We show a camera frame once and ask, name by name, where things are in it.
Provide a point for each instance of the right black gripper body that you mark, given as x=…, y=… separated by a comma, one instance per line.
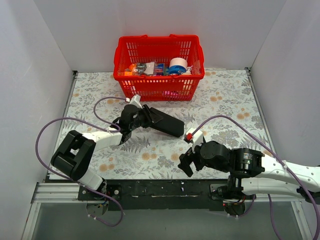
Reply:
x=189, y=159

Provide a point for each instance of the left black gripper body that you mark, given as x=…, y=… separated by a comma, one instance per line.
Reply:
x=148, y=117

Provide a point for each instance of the black zippered tool case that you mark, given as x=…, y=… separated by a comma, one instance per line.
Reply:
x=169, y=124

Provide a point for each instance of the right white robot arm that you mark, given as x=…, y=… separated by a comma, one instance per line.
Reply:
x=251, y=172

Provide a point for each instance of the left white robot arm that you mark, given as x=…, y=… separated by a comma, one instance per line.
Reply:
x=74, y=154

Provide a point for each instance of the orange small box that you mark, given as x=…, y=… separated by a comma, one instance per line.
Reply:
x=128, y=73

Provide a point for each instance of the colourful packaged item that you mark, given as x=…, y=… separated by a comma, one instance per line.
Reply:
x=159, y=69

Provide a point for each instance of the red plastic shopping basket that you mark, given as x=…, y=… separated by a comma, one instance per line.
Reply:
x=159, y=49

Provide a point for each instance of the floral patterned table mat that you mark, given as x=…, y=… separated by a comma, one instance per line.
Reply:
x=223, y=106

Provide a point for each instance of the white tape roll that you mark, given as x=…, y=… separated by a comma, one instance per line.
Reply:
x=177, y=66

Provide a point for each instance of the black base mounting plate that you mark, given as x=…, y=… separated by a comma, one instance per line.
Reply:
x=161, y=194

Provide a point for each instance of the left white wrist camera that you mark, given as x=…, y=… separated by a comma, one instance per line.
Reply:
x=135, y=101

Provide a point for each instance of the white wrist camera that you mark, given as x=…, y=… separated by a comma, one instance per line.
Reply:
x=194, y=138
x=135, y=101

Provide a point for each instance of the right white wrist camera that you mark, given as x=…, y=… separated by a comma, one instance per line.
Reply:
x=194, y=138

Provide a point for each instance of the aluminium frame rail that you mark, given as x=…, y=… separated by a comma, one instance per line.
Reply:
x=58, y=192

